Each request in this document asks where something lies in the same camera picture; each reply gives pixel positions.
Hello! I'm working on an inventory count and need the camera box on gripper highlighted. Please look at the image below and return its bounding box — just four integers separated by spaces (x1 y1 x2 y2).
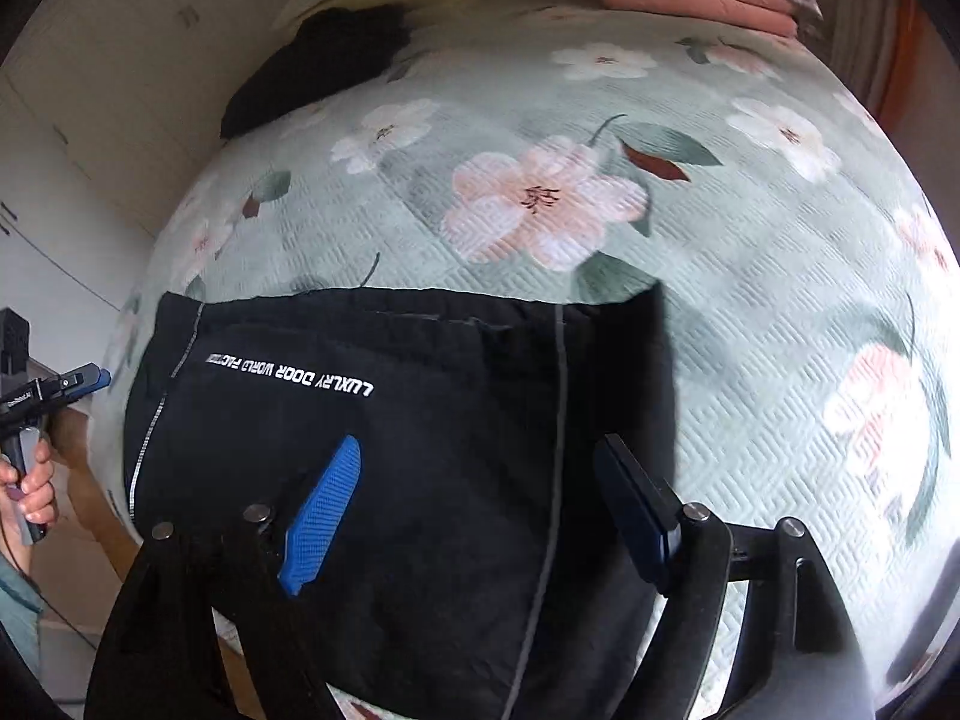
0 307 29 394

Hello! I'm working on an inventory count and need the left forearm green sleeve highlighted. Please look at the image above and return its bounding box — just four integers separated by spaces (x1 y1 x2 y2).
0 548 44 676

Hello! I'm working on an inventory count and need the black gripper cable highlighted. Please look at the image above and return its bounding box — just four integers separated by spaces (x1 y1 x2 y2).
0 515 100 653

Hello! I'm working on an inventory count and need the black hooded jacket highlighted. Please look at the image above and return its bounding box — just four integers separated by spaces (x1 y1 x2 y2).
124 286 675 718

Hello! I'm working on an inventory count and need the beige window curtain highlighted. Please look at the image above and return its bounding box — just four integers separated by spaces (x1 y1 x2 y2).
817 0 947 137

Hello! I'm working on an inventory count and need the green floral bedspread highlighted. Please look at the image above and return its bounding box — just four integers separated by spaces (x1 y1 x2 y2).
89 4 958 699

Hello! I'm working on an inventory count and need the person's left hand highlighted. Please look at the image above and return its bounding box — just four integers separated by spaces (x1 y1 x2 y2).
0 436 57 530

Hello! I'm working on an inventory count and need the black garment on bed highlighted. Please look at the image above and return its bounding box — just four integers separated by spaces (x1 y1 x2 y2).
220 4 410 140

